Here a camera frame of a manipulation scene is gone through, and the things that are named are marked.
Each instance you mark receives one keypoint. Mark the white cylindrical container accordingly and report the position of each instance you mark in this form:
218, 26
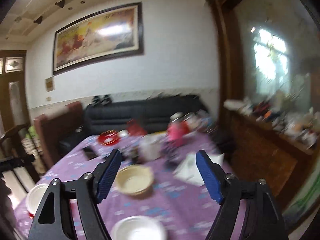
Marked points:
150, 147

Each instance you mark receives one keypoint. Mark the large red scalloped plate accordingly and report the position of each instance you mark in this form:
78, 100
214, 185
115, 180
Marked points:
55, 187

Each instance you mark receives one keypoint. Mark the black phone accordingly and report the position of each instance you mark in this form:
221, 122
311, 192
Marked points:
89, 153

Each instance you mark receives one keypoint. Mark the white foam bowl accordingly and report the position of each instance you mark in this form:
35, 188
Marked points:
139, 228

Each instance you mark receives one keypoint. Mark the black leather sofa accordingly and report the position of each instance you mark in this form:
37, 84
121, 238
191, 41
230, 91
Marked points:
153, 115

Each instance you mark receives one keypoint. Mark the white foam plate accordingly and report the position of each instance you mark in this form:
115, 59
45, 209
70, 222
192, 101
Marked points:
34, 197

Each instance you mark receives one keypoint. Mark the beige bowl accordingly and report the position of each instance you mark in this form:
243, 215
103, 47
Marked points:
134, 180

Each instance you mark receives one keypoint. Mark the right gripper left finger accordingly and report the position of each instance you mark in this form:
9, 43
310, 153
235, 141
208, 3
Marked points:
90, 189

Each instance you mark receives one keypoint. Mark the pink thermos bottle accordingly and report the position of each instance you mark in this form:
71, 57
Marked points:
176, 129

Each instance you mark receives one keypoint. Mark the purple floral tablecloth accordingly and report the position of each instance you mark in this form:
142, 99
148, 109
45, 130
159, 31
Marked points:
185, 210

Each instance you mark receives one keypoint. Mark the dark wooden chair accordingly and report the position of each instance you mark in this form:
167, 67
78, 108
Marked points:
15, 155

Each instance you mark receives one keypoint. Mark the wooden sideboard cabinet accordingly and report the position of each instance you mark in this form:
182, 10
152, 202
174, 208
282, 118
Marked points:
262, 153

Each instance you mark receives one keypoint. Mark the framed painting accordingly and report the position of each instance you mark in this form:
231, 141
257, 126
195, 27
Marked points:
107, 34

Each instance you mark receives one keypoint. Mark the small red glass dish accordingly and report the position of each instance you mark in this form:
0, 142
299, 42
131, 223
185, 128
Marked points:
108, 138

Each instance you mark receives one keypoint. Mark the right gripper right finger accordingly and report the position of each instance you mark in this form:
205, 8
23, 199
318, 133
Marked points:
263, 218

